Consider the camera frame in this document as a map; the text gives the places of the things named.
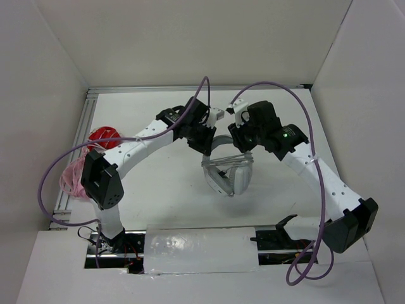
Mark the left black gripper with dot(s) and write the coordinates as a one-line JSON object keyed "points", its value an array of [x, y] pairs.
{"points": [[205, 147]]}

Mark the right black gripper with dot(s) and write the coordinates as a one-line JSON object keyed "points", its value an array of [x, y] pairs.
{"points": [[238, 139]]}

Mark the white grey headphones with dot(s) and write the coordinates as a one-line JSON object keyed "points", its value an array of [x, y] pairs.
{"points": [[229, 175]]}

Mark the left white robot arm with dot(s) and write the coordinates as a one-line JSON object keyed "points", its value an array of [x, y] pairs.
{"points": [[103, 172]]}

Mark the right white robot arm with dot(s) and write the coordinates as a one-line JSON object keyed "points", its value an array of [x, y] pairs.
{"points": [[349, 216]]}

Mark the red headphones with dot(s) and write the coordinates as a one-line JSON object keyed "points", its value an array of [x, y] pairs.
{"points": [[105, 132]]}

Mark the pink headphones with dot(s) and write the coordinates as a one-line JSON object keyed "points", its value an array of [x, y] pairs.
{"points": [[70, 179]]}

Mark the white glossy cover panel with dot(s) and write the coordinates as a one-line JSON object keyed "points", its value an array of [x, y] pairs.
{"points": [[200, 251]]}

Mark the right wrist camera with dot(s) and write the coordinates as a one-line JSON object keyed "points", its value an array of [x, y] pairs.
{"points": [[239, 109]]}

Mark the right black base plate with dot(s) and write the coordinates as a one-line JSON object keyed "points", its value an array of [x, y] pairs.
{"points": [[277, 241]]}

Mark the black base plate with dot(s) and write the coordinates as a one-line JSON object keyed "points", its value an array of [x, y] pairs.
{"points": [[277, 241], [133, 243]]}

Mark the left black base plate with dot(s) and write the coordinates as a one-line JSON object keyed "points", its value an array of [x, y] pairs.
{"points": [[133, 243]]}

